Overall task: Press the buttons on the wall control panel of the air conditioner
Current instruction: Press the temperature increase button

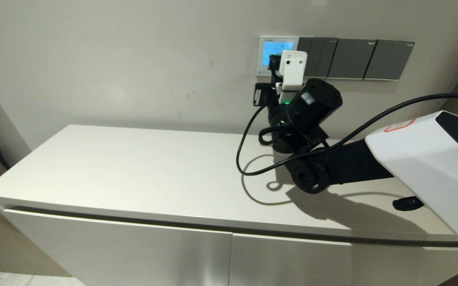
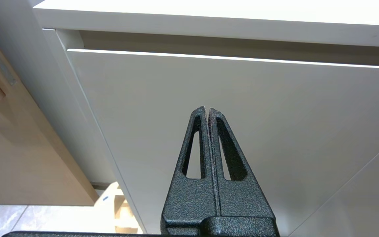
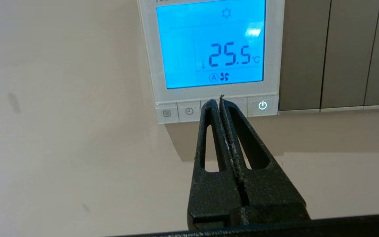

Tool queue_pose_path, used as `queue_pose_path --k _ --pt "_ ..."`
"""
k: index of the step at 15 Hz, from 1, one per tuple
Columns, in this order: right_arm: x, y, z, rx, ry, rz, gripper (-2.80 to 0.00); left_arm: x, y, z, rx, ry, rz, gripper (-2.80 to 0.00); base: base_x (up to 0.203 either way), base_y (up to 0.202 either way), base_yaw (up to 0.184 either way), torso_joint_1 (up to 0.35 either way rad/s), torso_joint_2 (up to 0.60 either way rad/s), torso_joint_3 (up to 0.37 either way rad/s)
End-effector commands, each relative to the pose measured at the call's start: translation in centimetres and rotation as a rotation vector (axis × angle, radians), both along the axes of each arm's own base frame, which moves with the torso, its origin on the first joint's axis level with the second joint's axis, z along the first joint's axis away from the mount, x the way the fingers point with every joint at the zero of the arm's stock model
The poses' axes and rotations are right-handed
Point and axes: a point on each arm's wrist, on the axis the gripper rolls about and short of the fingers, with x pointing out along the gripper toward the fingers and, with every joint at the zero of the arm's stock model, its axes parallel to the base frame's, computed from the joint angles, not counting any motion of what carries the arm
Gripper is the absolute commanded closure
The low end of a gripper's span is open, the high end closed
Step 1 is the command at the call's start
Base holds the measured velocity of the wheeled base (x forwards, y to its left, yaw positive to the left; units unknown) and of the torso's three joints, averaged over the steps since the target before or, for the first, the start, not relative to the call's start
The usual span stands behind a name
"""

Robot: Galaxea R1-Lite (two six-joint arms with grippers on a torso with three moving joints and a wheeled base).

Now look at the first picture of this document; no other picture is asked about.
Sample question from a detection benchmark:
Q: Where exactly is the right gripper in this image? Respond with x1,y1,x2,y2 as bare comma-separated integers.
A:
254,54,293,120

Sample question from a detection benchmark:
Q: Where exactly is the white air conditioner control panel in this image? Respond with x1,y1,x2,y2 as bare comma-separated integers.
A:
256,36,300,78

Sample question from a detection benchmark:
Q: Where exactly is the white cabinet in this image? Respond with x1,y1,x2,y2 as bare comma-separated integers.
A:
0,124,458,286

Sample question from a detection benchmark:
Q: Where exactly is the white cabinet door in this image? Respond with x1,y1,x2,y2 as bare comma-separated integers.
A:
228,233,458,286
4,208,234,286

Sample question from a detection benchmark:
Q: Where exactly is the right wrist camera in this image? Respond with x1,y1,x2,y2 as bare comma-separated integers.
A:
276,50,308,105

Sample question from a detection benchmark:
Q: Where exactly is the grey three-rocker wall switch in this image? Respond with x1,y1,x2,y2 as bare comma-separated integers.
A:
297,37,338,79

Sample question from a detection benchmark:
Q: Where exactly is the black cable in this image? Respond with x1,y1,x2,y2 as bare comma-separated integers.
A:
236,93,458,176

